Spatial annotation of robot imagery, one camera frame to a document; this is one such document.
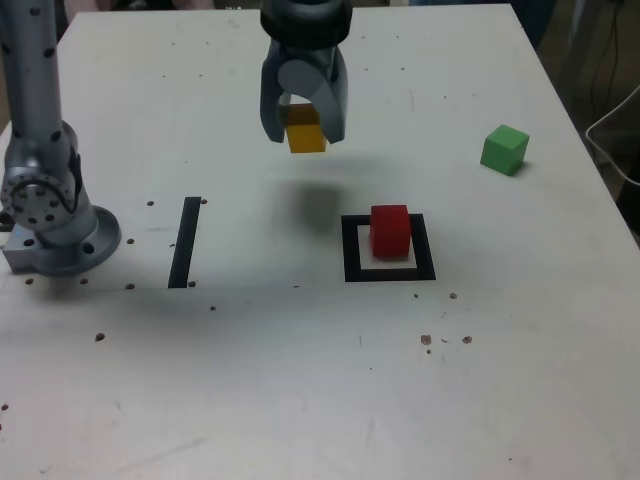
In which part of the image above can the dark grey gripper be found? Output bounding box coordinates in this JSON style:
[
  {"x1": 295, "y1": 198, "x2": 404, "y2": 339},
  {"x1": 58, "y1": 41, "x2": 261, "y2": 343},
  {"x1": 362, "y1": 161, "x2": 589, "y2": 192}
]
[{"x1": 258, "y1": 43, "x2": 348, "y2": 147}]

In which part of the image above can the yellow cube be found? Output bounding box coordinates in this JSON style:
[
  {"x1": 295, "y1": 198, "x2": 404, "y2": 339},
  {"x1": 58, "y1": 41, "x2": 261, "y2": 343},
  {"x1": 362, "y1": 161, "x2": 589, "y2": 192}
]
[{"x1": 282, "y1": 103, "x2": 329, "y2": 155}]

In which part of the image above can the red cube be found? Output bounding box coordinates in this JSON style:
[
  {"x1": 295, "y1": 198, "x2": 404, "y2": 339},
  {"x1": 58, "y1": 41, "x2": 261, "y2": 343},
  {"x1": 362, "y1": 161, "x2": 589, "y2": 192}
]
[{"x1": 369, "y1": 203, "x2": 413, "y2": 261}]

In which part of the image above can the green cube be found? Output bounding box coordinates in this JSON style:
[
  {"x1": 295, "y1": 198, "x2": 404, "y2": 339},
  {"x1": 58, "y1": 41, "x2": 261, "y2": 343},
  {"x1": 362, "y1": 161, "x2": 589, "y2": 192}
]
[{"x1": 479, "y1": 123, "x2": 530, "y2": 177}]

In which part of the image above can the black tape square outline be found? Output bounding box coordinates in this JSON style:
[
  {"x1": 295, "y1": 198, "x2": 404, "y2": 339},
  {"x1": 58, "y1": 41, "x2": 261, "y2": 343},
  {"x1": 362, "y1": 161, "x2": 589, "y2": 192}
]
[{"x1": 341, "y1": 213, "x2": 437, "y2": 284}]

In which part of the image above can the black tape strip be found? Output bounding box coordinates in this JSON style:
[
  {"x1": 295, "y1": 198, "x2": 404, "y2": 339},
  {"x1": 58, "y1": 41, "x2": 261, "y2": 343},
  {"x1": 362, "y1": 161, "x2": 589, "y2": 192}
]
[{"x1": 167, "y1": 196, "x2": 202, "y2": 290}]

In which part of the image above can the pale metal post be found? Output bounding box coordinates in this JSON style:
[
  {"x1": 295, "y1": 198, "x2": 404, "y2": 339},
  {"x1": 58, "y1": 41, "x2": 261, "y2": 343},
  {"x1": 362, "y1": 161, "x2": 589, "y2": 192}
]
[{"x1": 557, "y1": 0, "x2": 609, "y2": 116}]

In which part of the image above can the white cable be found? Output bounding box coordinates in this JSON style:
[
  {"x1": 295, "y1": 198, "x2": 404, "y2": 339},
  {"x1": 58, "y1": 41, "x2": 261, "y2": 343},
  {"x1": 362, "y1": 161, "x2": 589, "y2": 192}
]
[{"x1": 583, "y1": 83, "x2": 640, "y2": 189}]

